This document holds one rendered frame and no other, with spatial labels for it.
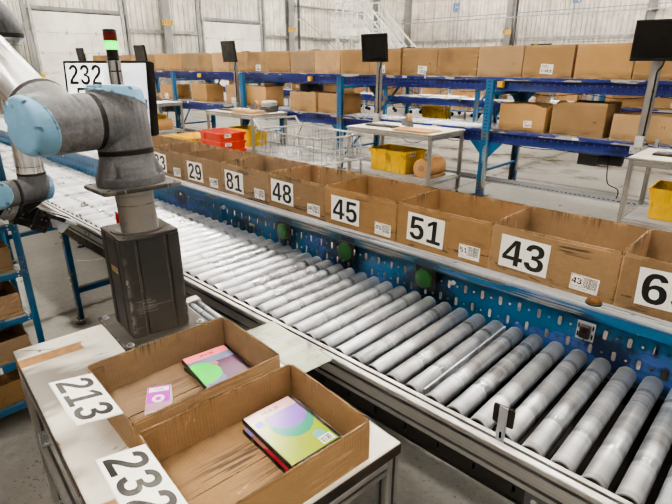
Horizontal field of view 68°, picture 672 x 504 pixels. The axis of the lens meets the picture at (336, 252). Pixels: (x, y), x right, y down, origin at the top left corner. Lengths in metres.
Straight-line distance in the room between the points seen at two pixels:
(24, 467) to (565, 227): 2.31
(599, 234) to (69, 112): 1.64
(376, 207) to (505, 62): 4.87
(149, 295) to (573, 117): 5.21
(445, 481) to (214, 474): 1.25
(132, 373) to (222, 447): 0.37
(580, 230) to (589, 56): 4.52
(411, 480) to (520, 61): 5.32
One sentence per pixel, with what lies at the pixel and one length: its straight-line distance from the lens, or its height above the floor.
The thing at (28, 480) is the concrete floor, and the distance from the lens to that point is 2.48.
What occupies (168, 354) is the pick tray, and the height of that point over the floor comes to 0.80.
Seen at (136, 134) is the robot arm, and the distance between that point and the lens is 1.51.
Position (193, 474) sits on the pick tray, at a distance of 1.15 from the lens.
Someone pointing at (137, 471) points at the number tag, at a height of 0.86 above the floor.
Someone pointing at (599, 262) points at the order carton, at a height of 1.00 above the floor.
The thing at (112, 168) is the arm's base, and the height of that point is 1.27.
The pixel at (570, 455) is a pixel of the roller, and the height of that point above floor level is 0.75.
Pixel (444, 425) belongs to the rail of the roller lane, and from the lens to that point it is 1.30.
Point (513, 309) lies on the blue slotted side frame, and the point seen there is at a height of 0.79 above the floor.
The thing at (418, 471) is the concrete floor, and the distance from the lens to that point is 2.22.
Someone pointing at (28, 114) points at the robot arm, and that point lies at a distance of 1.41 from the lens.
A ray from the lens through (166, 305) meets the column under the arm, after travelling 1.64.
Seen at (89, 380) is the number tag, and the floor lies 0.85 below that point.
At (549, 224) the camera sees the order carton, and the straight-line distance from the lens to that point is 1.96.
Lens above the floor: 1.54
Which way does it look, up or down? 21 degrees down
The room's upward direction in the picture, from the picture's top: straight up
